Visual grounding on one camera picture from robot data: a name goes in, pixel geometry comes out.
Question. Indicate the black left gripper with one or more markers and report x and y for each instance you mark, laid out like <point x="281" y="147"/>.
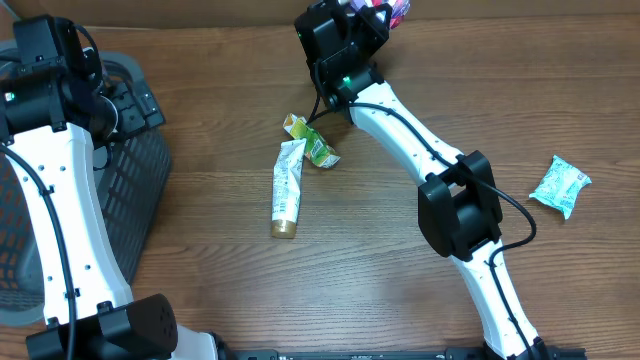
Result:
<point x="139" y="118"/>

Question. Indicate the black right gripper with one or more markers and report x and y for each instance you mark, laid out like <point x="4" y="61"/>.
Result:
<point x="371" y="25"/>

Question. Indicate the green and yellow juice carton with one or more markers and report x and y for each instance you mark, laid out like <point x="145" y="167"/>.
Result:
<point x="317" y="150"/>

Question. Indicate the white and gold tube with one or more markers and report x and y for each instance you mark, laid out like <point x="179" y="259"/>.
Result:
<point x="286" y="193"/>

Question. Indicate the teal snack packet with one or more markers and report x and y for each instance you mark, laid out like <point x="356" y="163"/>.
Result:
<point x="560" y="187"/>

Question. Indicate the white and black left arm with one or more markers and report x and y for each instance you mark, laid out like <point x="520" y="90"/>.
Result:
<point x="64" y="100"/>

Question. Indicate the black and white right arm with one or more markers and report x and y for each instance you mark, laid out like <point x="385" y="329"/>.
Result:
<point x="459" y="211"/>

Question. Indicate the grey plastic mesh basket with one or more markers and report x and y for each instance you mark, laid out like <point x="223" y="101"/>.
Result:
<point x="129" y="183"/>

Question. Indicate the black rail at table edge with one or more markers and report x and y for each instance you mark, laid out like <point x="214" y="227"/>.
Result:
<point x="448" y="354"/>

